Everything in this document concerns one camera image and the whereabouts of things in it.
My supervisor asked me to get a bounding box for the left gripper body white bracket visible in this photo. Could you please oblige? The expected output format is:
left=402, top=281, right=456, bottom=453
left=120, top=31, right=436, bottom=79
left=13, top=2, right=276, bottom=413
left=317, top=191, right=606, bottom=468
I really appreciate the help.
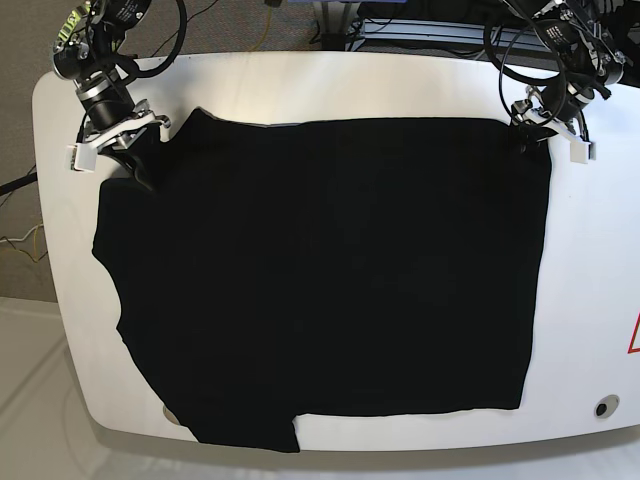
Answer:
left=511, top=84, right=590, bottom=142

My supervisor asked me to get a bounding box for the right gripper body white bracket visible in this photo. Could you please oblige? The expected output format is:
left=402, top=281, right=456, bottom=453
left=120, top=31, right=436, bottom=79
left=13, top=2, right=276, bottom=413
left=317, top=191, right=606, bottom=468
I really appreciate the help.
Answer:
left=79, top=99, right=171, bottom=152

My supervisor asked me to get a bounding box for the black T-shirt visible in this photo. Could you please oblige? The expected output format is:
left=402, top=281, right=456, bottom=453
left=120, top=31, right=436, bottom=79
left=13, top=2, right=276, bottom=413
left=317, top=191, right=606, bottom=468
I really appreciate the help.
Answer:
left=93, top=110, right=552, bottom=453

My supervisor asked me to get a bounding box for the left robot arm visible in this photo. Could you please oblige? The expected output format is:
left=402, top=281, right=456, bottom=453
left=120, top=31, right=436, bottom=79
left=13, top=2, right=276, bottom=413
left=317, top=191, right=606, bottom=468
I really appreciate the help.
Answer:
left=483, top=1, right=639, bottom=164

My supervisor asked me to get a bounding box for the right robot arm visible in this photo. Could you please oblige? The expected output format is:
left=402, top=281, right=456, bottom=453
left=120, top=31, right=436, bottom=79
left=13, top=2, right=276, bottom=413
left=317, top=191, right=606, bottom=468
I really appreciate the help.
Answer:
left=52, top=1, right=188, bottom=190

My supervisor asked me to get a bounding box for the red warning triangle sticker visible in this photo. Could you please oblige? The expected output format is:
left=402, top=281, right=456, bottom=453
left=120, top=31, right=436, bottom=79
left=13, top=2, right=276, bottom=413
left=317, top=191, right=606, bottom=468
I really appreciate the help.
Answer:
left=627, top=315, right=640, bottom=354

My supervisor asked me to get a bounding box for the round table grommet hole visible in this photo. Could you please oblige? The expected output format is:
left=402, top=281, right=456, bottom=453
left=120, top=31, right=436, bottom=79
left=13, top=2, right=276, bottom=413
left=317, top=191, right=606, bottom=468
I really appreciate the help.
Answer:
left=594, top=395, right=620, bottom=419

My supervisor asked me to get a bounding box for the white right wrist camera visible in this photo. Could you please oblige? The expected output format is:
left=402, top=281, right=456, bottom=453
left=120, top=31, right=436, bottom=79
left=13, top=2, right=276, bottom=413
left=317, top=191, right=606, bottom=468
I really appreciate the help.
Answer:
left=66, top=143, right=98, bottom=172

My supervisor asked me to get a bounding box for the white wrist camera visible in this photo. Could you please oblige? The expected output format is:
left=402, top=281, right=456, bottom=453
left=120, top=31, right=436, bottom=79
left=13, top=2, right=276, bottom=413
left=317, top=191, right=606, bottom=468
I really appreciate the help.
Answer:
left=570, top=142, right=596, bottom=164
left=66, top=143, right=98, bottom=172

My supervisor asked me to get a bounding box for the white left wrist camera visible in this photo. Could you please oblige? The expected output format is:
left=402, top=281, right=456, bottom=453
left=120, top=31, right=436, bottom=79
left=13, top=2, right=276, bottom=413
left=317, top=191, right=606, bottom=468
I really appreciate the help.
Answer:
left=570, top=142, right=596, bottom=164

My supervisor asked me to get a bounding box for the aluminium frame rail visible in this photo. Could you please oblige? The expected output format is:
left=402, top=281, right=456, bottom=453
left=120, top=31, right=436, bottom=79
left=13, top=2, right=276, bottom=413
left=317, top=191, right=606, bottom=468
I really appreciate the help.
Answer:
left=349, top=17, right=591, bottom=61

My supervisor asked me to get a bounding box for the white floor cable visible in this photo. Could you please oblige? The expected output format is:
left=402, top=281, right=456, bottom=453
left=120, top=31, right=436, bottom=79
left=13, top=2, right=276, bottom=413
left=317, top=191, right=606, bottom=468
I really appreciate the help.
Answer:
left=0, top=223, right=41, bottom=264

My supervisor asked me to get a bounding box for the yellow cable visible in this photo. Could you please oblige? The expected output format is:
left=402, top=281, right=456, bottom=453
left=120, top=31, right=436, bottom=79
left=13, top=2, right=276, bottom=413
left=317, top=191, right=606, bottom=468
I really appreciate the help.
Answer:
left=249, top=7, right=274, bottom=51

